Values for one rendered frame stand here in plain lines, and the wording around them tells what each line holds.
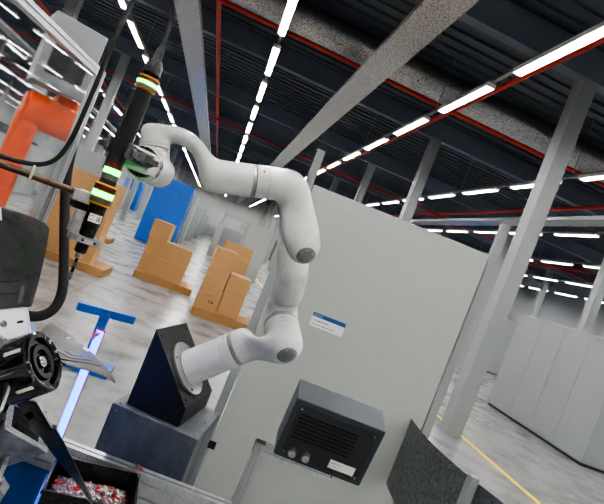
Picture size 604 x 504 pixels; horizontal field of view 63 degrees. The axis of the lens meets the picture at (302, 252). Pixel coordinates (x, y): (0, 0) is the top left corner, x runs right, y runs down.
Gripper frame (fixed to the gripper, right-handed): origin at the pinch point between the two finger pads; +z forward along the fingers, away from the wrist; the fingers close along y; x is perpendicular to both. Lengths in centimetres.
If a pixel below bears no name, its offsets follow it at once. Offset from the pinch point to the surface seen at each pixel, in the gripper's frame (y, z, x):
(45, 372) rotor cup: -6.1, 9.3, -45.3
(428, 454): -145, -143, -76
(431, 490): -147, -131, -89
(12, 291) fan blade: 7.7, 4.1, -34.7
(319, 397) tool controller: -63, -33, -42
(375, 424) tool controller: -80, -30, -42
